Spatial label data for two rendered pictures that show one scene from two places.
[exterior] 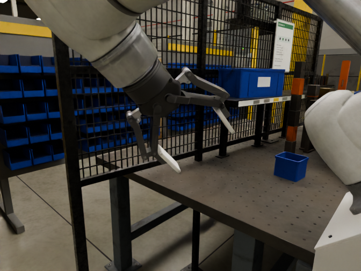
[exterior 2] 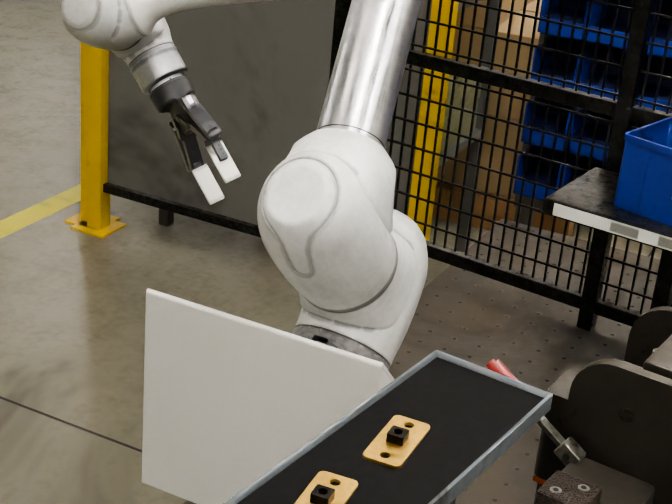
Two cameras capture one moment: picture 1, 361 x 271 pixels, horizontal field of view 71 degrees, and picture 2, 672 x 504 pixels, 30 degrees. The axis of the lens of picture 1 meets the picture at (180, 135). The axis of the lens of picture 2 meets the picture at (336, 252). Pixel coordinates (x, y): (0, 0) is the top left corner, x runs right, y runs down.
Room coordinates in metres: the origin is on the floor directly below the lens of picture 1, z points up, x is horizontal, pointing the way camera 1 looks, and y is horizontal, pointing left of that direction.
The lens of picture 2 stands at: (0.09, -2.05, 1.80)
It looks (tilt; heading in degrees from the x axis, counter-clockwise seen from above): 24 degrees down; 73
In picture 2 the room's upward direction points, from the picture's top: 5 degrees clockwise
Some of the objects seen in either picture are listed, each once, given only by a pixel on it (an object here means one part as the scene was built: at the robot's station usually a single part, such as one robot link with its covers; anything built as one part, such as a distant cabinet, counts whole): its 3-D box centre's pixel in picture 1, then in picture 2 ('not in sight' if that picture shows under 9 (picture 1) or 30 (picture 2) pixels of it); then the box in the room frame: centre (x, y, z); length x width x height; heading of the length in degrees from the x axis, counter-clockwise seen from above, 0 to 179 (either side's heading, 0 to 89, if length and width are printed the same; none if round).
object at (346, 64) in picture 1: (337, 115); not in sight; (1.18, -0.74, 0.95); 0.03 x 0.01 x 0.50; 41
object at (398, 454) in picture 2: not in sight; (397, 437); (0.46, -1.12, 1.17); 0.08 x 0.04 x 0.01; 50
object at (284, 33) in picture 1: (282, 47); not in sight; (1.69, -0.64, 1.30); 0.23 x 0.02 x 0.31; 131
